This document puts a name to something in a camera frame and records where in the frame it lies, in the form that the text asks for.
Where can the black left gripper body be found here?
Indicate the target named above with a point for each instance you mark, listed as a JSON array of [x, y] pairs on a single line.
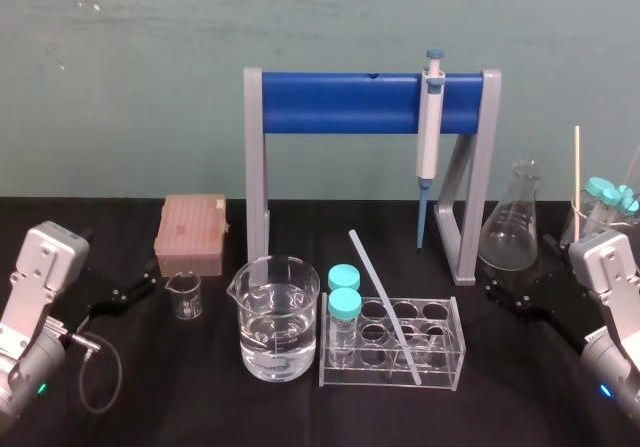
[[82, 292]]

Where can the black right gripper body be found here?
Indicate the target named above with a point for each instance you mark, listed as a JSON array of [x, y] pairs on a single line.
[[565, 297]]

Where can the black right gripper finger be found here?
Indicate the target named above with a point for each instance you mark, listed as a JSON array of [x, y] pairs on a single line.
[[515, 303], [556, 248]]

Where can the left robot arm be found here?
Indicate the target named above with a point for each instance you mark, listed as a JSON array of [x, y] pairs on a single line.
[[30, 307]]

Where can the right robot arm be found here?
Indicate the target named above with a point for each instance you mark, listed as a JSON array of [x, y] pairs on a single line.
[[610, 287]]

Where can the translucent stirring rod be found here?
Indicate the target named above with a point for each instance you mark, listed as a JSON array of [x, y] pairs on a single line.
[[382, 292]]

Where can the glass conical flask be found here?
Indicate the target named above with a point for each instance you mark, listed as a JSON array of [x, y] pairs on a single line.
[[510, 237]]

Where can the glass beaker holding tubes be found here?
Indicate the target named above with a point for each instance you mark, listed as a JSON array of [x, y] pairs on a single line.
[[595, 219]]

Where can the small glass beaker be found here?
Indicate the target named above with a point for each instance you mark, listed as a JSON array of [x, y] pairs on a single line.
[[184, 299]]

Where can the clear tube with teal cap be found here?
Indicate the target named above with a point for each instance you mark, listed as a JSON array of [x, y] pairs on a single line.
[[344, 275], [344, 307], [611, 199], [599, 187], [627, 198]]

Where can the thin wooden stick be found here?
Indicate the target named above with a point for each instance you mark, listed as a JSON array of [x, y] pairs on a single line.
[[577, 177]]

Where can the pink pipette tip box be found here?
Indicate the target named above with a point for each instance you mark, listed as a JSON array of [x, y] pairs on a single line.
[[192, 232]]

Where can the clear acrylic tube rack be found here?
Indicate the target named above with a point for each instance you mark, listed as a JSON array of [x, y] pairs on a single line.
[[440, 364]]

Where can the black table cloth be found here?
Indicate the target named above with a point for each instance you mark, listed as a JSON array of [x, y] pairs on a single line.
[[200, 407]]

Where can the large glass beaker with water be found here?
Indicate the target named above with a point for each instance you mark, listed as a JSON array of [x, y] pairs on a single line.
[[277, 337]]

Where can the white and blue pipette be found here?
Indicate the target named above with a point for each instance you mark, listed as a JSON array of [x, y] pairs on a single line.
[[429, 132]]

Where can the blue and grey pipette stand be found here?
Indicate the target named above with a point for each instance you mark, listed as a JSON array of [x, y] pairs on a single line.
[[340, 102]]

